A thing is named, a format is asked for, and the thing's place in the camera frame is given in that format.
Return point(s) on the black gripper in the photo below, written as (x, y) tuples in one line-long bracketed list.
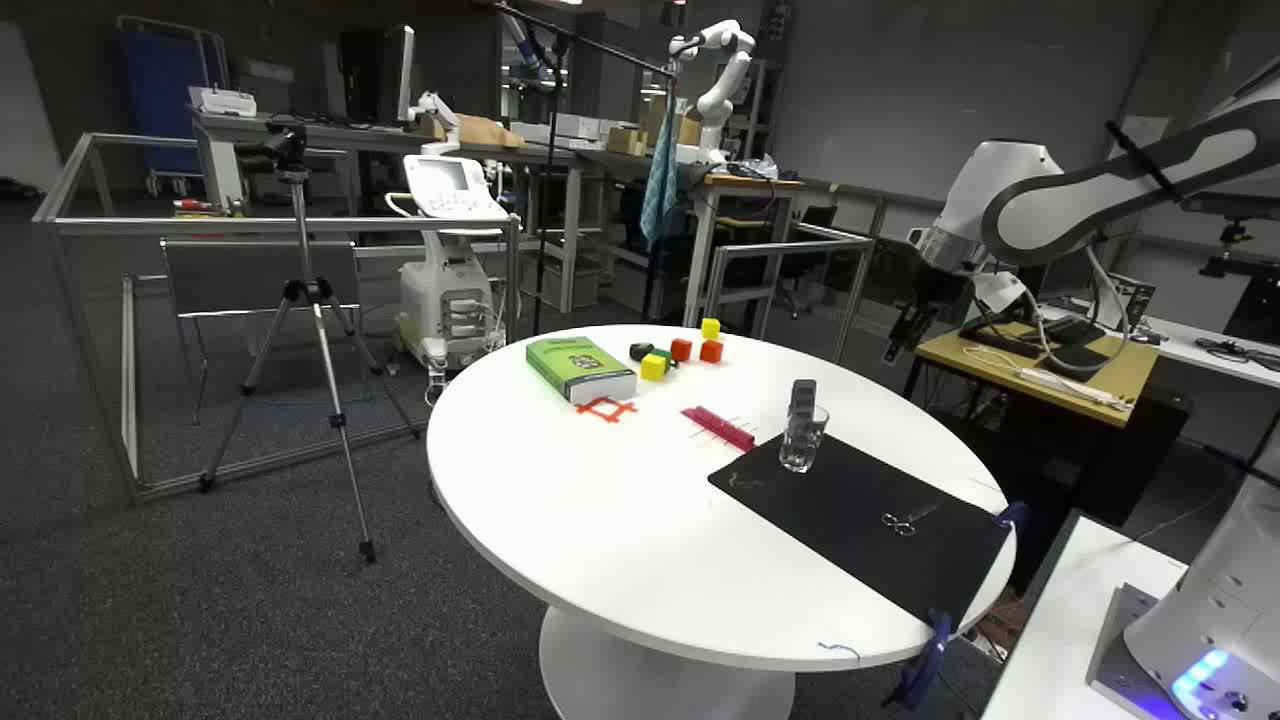
[(935, 286)]

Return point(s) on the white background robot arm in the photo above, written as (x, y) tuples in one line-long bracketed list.
[(726, 72)]

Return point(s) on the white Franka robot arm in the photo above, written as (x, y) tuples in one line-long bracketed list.
[(981, 192)]

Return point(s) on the clear glass cup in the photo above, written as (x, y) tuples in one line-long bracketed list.
[(800, 449)]

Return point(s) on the dark grey stick object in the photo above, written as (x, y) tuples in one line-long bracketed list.
[(800, 399)]

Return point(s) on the wooden side table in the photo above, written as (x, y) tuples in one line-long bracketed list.
[(1054, 380)]

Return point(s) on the black notebook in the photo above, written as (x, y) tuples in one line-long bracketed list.
[(1073, 361)]

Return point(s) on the black rectangular mat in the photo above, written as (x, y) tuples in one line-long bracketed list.
[(867, 526)]

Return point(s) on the orange cube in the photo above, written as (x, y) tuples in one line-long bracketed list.
[(714, 354)]

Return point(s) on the large yellow cube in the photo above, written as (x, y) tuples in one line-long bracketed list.
[(710, 327)]

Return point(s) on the blue mat clamp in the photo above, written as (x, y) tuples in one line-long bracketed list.
[(938, 653), (1016, 517)]

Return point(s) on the red cube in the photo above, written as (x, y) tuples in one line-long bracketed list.
[(681, 351)]

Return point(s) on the green cube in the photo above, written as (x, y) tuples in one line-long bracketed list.
[(664, 357)]

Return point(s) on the small yellow cube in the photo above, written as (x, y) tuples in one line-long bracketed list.
[(653, 371)]

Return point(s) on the small black object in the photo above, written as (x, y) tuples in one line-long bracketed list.
[(637, 351)]

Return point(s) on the blue hanging cloth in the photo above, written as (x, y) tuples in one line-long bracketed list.
[(658, 186)]

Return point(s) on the white side desk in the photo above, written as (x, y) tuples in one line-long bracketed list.
[(1226, 354)]

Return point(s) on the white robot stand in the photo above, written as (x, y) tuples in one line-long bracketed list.
[(1054, 627)]

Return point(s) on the green book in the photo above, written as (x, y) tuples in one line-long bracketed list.
[(576, 361)]

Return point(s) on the grey robot mounting plate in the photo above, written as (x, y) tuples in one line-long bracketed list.
[(1122, 653)]

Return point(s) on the black boom stand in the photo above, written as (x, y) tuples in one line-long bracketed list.
[(548, 203)]

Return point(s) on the white medical cart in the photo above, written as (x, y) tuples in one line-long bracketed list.
[(444, 292)]

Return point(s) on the white printer box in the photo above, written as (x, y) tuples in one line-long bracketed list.
[(227, 103)]

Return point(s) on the blue trolley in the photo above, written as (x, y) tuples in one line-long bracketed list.
[(164, 82)]

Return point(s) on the grey metal bench frame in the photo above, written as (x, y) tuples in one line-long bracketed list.
[(783, 244)]

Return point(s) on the small orange plastic frame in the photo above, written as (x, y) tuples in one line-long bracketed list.
[(607, 408)]

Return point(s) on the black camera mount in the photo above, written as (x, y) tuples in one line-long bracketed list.
[(1231, 244)]

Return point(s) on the white table pedestal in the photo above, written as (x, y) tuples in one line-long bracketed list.
[(643, 681)]

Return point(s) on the black camera tripod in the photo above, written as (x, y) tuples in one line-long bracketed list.
[(313, 292)]

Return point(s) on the grey metal rail frame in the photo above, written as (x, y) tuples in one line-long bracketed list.
[(201, 227)]

